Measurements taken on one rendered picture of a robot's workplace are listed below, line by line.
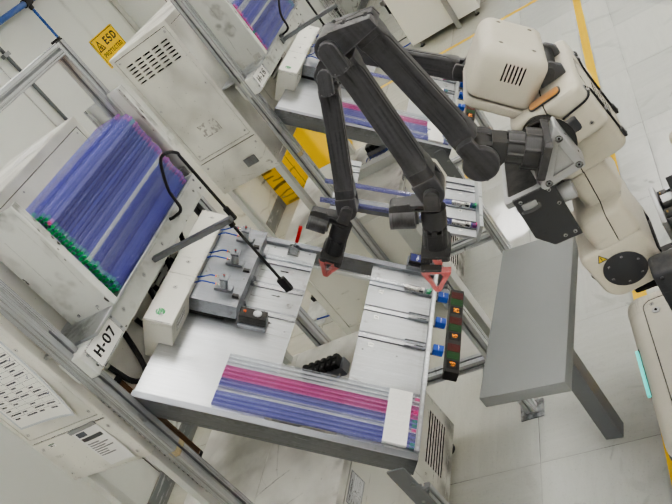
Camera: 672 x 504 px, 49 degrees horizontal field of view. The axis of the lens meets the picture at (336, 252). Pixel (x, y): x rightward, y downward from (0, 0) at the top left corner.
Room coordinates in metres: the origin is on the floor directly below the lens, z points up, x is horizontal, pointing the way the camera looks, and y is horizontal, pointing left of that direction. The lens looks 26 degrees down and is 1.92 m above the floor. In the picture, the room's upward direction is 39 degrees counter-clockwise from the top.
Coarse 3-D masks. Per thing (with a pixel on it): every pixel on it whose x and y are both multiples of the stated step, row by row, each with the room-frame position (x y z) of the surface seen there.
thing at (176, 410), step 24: (168, 408) 1.59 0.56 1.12; (192, 408) 1.56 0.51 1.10; (216, 408) 1.55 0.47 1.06; (240, 432) 1.53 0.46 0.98; (264, 432) 1.49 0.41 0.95; (288, 432) 1.46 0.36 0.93; (312, 432) 1.45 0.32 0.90; (336, 456) 1.43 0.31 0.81; (360, 456) 1.41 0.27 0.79; (384, 456) 1.38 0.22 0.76; (408, 456) 1.35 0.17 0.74
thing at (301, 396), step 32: (224, 384) 1.62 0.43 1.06; (256, 384) 1.61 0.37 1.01; (288, 384) 1.60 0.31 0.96; (320, 384) 1.58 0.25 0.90; (352, 384) 1.57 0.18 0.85; (288, 416) 1.50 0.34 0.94; (320, 416) 1.49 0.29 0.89; (352, 416) 1.48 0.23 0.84; (384, 416) 1.47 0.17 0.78; (416, 416) 1.46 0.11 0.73
